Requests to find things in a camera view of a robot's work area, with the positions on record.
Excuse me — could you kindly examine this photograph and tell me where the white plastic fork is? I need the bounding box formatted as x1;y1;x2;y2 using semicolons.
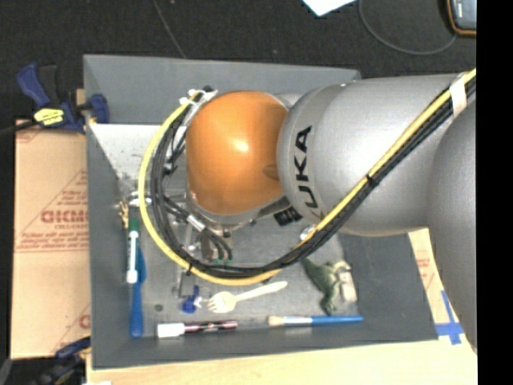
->
206;280;289;314

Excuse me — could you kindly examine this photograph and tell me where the small blue and white object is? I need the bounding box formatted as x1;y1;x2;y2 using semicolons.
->
181;285;203;314

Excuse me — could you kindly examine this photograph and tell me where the green and white marker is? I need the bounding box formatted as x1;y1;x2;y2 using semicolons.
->
126;213;142;285

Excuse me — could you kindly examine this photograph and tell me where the dark marker with white cap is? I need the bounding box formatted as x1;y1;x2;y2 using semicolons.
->
156;320;239;339

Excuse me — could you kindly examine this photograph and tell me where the green toy dinosaur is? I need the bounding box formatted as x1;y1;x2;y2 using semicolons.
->
301;256;358;317

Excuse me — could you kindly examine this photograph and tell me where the grey metal bin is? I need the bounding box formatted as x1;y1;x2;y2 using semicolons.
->
82;53;438;369

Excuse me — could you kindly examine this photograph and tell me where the brown cardboard board red print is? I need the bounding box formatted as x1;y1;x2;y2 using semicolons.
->
10;120;466;361

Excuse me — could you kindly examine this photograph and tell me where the blue long-handled tool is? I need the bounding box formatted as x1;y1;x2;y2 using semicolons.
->
129;246;147;338

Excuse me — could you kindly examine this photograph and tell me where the blue-handled paint brush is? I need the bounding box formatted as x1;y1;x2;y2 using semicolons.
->
267;314;365;329

